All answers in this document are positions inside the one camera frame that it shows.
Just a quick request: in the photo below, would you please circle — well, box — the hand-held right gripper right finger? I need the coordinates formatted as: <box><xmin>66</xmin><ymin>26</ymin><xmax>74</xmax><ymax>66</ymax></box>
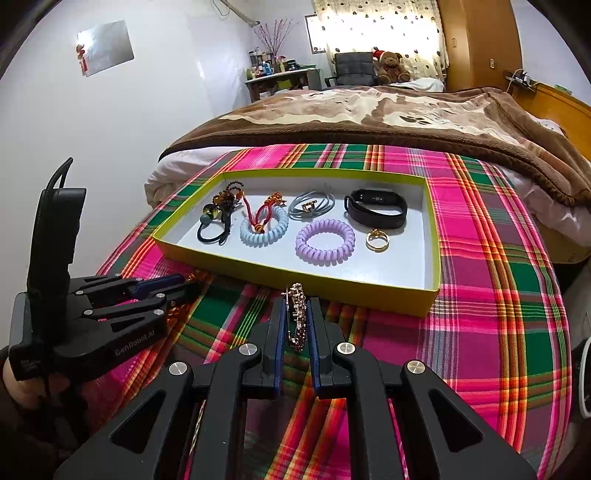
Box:
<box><xmin>307</xmin><ymin>296</ymin><xmax>539</xmax><ymax>480</ymax></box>

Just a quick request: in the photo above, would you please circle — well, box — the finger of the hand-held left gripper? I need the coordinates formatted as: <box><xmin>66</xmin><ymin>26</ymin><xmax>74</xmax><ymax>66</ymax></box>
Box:
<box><xmin>83</xmin><ymin>281</ymin><xmax>202</xmax><ymax>333</ymax></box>
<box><xmin>69</xmin><ymin>273</ymin><xmax>186</xmax><ymax>305</ymax></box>

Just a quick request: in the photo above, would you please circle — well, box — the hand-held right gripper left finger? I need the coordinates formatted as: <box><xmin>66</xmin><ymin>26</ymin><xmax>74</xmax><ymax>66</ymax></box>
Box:
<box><xmin>53</xmin><ymin>299</ymin><xmax>289</xmax><ymax>480</ymax></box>

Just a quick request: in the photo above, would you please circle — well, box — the gold chain necklace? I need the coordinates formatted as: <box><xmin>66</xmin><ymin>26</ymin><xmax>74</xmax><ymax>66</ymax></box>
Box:
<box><xmin>168</xmin><ymin>272</ymin><xmax>208</xmax><ymax>319</ymax></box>

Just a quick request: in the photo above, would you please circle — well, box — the gold chain bracelet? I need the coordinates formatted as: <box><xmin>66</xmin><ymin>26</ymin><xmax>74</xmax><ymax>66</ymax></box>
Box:
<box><xmin>284</xmin><ymin>282</ymin><xmax>311</xmax><ymax>354</ymax></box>

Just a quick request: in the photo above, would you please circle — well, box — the yellow-green shallow cardboard box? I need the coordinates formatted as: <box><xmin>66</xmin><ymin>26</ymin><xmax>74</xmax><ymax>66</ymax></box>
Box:
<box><xmin>151</xmin><ymin>167</ymin><xmax>441</xmax><ymax>319</ymax></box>

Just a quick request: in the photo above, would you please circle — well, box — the grey cord bracelet with charm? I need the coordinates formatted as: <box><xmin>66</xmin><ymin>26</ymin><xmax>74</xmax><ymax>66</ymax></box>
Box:
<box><xmin>287</xmin><ymin>190</ymin><xmax>336</xmax><ymax>221</ymax></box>

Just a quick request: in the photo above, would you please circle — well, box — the person's left forearm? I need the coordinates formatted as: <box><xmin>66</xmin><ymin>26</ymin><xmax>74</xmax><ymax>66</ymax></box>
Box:
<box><xmin>0</xmin><ymin>346</ymin><xmax>88</xmax><ymax>480</ymax></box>

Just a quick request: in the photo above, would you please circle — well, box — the black smart band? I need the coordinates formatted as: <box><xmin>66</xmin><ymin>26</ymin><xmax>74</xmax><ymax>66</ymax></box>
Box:
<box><xmin>344</xmin><ymin>188</ymin><xmax>408</xmax><ymax>230</ymax></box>

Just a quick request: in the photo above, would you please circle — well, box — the pink green plaid cloth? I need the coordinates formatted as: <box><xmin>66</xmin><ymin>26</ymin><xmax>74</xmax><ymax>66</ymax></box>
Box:
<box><xmin>81</xmin><ymin>143</ymin><xmax>575</xmax><ymax>480</ymax></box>

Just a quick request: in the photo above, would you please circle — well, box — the brown patterned fleece blanket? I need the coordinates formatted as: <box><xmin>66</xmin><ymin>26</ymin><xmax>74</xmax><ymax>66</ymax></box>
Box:
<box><xmin>158</xmin><ymin>87</ymin><xmax>591</xmax><ymax>208</ymax></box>

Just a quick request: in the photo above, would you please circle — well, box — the group of small bottles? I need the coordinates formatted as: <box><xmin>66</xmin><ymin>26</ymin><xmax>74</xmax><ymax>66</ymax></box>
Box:
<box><xmin>247</xmin><ymin>48</ymin><xmax>319</xmax><ymax>79</ymax></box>

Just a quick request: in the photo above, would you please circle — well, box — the white desk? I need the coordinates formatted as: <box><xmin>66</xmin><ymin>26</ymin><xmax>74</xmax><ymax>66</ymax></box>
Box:
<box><xmin>245</xmin><ymin>68</ymin><xmax>321</xmax><ymax>103</ymax></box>

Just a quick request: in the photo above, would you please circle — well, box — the vase with bare branches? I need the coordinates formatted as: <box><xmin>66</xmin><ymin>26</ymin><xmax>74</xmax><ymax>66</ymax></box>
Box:
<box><xmin>253</xmin><ymin>18</ymin><xmax>298</xmax><ymax>70</ymax></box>

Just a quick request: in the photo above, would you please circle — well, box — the dark grey chair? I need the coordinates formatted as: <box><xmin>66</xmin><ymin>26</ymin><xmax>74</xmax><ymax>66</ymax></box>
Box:
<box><xmin>324</xmin><ymin>52</ymin><xmax>380</xmax><ymax>88</ymax></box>

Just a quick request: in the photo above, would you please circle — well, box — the white pillow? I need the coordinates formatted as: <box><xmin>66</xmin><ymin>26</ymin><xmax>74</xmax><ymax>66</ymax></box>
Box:
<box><xmin>402</xmin><ymin>78</ymin><xmax>446</xmax><ymax>92</ymax></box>

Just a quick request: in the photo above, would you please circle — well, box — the brown teddy bear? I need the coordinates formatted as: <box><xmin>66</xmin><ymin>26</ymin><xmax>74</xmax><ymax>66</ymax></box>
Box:
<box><xmin>372</xmin><ymin>46</ymin><xmax>411</xmax><ymax>85</ymax></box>

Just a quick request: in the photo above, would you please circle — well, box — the spotted cream curtain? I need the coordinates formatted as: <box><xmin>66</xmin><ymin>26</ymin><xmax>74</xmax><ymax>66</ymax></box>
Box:
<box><xmin>311</xmin><ymin>0</ymin><xmax>450</xmax><ymax>79</ymax></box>

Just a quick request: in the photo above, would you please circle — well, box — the white power strip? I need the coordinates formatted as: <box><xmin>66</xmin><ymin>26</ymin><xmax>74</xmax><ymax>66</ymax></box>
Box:
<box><xmin>503</xmin><ymin>68</ymin><xmax>539</xmax><ymax>90</ymax></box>

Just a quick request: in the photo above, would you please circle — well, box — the wooden headboard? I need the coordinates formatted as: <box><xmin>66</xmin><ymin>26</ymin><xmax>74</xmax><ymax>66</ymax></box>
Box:
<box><xmin>512</xmin><ymin>82</ymin><xmax>591</xmax><ymax>162</ymax></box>

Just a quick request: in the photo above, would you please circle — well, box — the wooden wardrobe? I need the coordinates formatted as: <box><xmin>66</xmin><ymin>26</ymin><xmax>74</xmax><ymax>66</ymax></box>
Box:
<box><xmin>436</xmin><ymin>0</ymin><xmax>525</xmax><ymax>93</ymax></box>

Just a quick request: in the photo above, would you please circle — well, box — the black cord with gold ball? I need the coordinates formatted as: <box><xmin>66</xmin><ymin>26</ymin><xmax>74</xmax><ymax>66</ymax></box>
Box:
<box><xmin>197</xmin><ymin>203</ymin><xmax>232</xmax><ymax>246</ymax></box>

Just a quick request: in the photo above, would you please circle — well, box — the black cable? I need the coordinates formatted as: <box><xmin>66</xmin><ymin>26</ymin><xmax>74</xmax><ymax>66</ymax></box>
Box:
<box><xmin>46</xmin><ymin>157</ymin><xmax>75</xmax><ymax>192</ymax></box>

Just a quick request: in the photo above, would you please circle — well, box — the purple coil hair tie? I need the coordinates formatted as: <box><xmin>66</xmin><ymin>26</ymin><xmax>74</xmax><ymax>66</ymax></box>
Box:
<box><xmin>295</xmin><ymin>219</ymin><xmax>355</xmax><ymax>261</ymax></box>

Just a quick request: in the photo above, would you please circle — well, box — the brown orange bead bracelet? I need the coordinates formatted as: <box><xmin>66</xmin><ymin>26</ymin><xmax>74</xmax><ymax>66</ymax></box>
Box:
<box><xmin>211</xmin><ymin>180</ymin><xmax>246</xmax><ymax>214</ymax></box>

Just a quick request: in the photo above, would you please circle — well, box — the blue coil hair tie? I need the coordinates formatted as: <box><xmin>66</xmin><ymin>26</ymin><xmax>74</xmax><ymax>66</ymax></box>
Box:
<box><xmin>239</xmin><ymin>206</ymin><xmax>289</xmax><ymax>247</ymax></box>

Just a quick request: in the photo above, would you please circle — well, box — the red string bracelet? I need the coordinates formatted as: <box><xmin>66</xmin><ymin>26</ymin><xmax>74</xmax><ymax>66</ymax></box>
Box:
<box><xmin>242</xmin><ymin>191</ymin><xmax>283</xmax><ymax>234</ymax></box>

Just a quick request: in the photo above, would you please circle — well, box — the gold ring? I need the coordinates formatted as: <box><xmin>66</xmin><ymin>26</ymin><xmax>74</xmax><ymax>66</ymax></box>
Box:
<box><xmin>366</xmin><ymin>228</ymin><xmax>391</xmax><ymax>252</ymax></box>

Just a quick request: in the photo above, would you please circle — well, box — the silver wall poster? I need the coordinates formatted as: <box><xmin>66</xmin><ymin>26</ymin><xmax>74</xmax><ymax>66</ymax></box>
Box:
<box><xmin>76</xmin><ymin>26</ymin><xmax>136</xmax><ymax>78</ymax></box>

